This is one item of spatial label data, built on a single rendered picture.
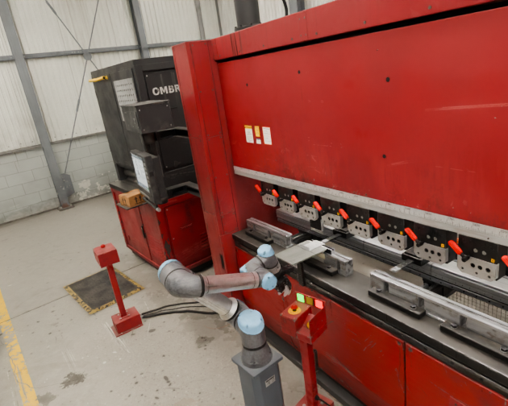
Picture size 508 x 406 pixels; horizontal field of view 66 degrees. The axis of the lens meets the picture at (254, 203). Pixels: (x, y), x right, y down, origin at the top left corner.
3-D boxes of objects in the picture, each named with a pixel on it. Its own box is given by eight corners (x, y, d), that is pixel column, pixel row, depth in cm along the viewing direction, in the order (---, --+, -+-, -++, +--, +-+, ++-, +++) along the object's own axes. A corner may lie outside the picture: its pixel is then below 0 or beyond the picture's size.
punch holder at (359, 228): (347, 232, 208) (345, 204, 203) (358, 227, 212) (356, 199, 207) (369, 240, 196) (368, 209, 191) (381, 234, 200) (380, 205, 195)
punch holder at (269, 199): (263, 203, 273) (260, 180, 268) (272, 199, 277) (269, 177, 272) (275, 207, 261) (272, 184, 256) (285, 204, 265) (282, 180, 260)
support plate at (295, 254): (273, 256, 234) (273, 254, 234) (306, 242, 247) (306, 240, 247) (293, 266, 220) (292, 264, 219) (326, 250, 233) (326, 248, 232)
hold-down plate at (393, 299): (368, 295, 203) (367, 289, 202) (374, 290, 206) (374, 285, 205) (418, 320, 179) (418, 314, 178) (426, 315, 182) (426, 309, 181)
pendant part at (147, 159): (139, 192, 319) (129, 150, 307) (153, 189, 324) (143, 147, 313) (155, 205, 281) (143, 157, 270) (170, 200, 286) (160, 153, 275)
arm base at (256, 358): (254, 374, 175) (251, 355, 172) (235, 358, 187) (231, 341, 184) (278, 356, 184) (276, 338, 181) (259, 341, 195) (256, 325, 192)
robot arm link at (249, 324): (248, 352, 175) (243, 327, 170) (235, 337, 186) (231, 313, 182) (271, 341, 180) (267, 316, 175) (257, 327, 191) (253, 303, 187)
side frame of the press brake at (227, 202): (222, 318, 349) (170, 46, 275) (296, 282, 391) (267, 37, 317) (237, 331, 329) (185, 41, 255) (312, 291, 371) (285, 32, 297)
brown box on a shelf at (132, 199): (115, 205, 389) (112, 192, 385) (139, 197, 404) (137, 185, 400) (127, 210, 367) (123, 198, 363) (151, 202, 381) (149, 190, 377)
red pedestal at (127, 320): (110, 327, 361) (85, 246, 334) (136, 316, 373) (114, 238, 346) (116, 337, 345) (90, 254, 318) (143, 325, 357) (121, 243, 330)
